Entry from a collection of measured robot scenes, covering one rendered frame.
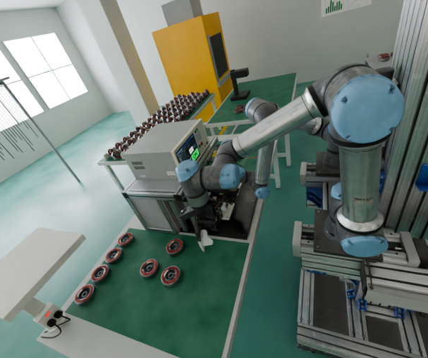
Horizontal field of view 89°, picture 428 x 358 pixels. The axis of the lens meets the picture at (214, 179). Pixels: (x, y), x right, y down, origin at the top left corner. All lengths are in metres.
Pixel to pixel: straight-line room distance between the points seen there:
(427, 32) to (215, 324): 1.24
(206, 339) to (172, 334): 0.17
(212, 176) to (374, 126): 0.40
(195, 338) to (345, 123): 1.03
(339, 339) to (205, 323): 0.83
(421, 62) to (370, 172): 0.36
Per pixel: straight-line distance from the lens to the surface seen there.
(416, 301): 1.06
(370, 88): 0.51
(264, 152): 1.09
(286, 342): 1.92
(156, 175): 1.44
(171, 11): 5.30
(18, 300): 1.17
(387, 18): 6.50
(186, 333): 1.22
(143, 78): 5.44
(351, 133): 0.53
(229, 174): 0.63
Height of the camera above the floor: 1.84
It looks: 35 degrees down
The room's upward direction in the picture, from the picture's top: 18 degrees counter-clockwise
